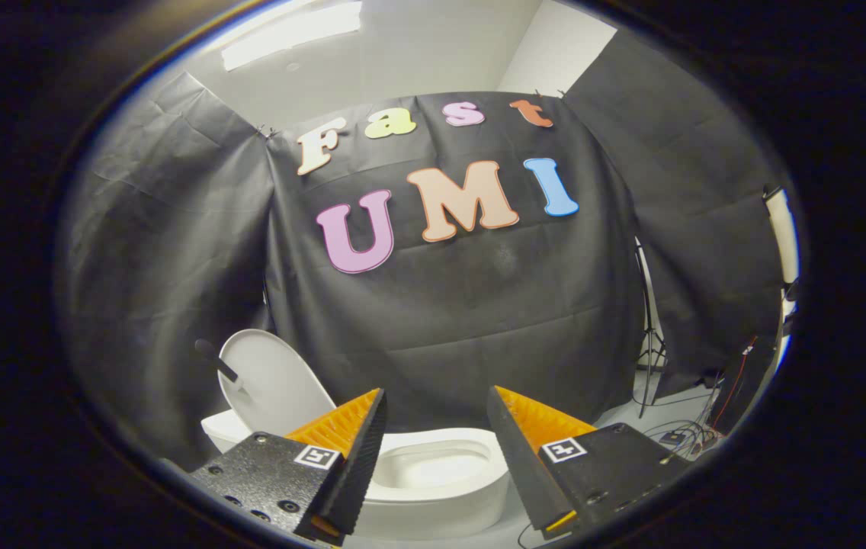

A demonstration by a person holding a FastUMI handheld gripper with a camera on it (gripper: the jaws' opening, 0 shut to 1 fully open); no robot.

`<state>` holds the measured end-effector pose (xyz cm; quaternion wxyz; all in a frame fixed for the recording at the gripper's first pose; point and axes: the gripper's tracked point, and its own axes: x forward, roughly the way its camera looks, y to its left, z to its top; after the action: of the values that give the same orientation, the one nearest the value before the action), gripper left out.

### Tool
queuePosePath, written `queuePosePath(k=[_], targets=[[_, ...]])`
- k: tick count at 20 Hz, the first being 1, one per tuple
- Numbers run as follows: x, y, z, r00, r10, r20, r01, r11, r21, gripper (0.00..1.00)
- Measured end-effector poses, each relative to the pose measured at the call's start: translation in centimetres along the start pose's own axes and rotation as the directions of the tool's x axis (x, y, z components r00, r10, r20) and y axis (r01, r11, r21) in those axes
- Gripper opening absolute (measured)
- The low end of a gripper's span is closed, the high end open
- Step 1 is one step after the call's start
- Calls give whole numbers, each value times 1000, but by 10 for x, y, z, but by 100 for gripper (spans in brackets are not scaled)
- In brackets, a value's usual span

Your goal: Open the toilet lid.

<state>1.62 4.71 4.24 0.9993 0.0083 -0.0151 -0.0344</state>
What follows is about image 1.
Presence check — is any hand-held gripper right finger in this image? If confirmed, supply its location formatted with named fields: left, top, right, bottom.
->
left=486, top=384, right=692, bottom=541

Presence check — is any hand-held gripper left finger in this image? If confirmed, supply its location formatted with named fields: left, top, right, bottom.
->
left=188, top=387, right=390, bottom=547

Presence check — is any white toilet lid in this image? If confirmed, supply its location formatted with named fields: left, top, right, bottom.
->
left=194, top=329, right=338, bottom=437

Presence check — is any white toilet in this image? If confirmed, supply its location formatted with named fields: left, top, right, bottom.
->
left=200, top=409, right=512, bottom=541

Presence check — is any black backdrop cloth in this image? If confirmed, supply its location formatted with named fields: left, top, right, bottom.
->
left=59, top=70, right=278, bottom=471
left=263, top=91, right=648, bottom=432
left=560, top=26, right=786, bottom=398

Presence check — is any black tripod stand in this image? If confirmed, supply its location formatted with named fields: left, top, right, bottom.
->
left=633, top=236, right=669, bottom=419

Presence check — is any dark upright panel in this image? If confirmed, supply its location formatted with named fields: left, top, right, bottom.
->
left=707, top=334, right=781, bottom=437

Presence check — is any thin red cable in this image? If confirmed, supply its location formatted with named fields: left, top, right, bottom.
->
left=710, top=339, right=759, bottom=429

